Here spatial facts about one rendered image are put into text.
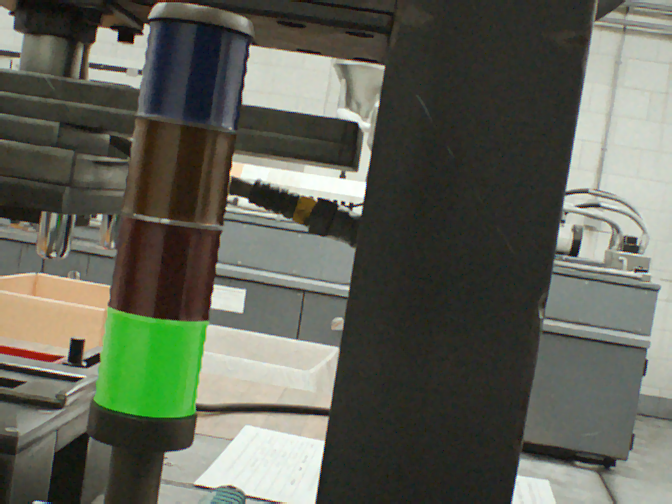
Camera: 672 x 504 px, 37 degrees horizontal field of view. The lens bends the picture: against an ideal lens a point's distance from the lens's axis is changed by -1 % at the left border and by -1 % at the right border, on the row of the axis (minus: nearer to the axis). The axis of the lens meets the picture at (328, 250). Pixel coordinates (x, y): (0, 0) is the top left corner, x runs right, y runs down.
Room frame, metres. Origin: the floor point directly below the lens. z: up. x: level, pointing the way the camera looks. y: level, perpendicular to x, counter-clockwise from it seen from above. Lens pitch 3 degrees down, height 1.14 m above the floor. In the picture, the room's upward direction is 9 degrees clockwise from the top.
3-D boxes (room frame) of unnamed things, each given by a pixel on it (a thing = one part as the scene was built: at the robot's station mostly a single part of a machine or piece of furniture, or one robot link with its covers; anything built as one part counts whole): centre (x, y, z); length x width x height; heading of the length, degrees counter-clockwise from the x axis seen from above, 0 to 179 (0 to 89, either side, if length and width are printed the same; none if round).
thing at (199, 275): (0.37, 0.06, 1.10); 0.04 x 0.04 x 0.03
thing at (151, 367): (0.37, 0.06, 1.07); 0.04 x 0.04 x 0.03
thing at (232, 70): (0.37, 0.06, 1.17); 0.04 x 0.04 x 0.03
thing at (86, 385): (0.64, 0.15, 0.98); 0.07 x 0.01 x 0.03; 176
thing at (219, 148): (0.37, 0.06, 1.14); 0.04 x 0.04 x 0.03
